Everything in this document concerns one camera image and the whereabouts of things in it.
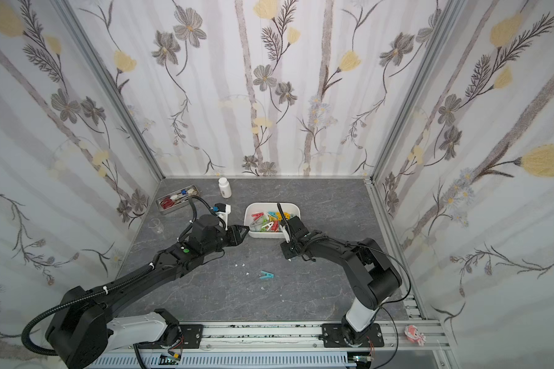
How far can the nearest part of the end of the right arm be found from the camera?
0.65 m

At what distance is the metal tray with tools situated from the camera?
3.60ft

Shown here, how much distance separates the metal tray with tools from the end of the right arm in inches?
22.6
